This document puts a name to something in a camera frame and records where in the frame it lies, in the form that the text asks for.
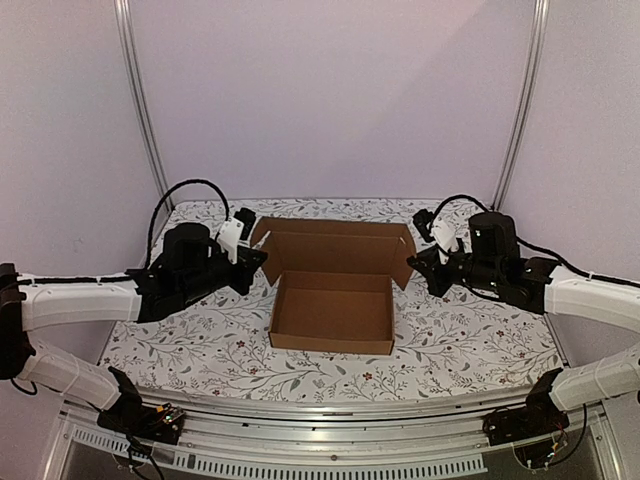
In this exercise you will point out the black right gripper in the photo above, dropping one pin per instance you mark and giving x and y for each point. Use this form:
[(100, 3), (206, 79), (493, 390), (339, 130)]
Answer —
[(435, 270)]

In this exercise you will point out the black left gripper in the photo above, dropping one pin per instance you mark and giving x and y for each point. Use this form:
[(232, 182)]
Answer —
[(248, 267)]

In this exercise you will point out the brown cardboard box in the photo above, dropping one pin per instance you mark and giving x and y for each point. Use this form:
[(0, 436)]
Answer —
[(334, 282)]

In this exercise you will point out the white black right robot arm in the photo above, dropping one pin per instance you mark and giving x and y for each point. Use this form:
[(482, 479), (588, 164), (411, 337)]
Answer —
[(494, 267)]

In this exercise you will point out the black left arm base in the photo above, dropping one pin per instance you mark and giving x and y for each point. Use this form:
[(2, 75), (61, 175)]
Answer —
[(129, 416)]

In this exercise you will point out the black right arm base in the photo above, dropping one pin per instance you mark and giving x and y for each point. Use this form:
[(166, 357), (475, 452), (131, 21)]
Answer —
[(537, 417)]

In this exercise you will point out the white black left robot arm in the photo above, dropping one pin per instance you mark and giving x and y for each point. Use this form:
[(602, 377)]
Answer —
[(192, 265)]

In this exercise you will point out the floral patterned table mat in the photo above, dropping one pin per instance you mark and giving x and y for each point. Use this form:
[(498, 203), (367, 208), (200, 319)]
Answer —
[(456, 345)]

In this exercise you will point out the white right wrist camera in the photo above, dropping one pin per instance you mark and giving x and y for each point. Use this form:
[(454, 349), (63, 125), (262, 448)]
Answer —
[(435, 230)]

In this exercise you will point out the front aluminium rail frame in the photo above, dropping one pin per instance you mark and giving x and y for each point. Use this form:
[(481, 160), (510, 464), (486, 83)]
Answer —
[(439, 438)]

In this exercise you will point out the right rear aluminium frame post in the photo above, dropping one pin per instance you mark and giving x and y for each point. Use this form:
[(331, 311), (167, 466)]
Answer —
[(525, 100)]

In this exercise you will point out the aluminium frame post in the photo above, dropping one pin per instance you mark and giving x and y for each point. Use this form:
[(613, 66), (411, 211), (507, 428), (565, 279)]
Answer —
[(525, 100), (124, 22)]

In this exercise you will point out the left rear aluminium frame post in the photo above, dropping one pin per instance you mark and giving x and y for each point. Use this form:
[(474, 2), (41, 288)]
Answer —
[(124, 22)]

